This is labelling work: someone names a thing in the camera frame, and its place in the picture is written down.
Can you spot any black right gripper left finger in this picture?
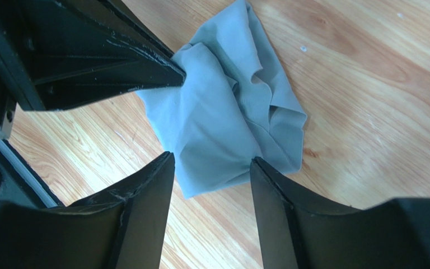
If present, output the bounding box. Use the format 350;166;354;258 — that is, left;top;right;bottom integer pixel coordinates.
0;152;175;268

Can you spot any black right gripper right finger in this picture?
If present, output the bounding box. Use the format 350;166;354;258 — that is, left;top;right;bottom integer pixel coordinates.
250;157;430;268

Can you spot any grey underwear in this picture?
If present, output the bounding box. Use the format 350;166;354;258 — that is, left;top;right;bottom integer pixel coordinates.
137;1;307;198

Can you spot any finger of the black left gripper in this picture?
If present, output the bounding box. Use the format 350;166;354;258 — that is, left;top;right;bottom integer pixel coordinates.
99;0;174;58

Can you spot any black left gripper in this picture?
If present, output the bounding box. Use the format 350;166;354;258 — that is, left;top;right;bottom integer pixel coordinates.
0;1;186;131

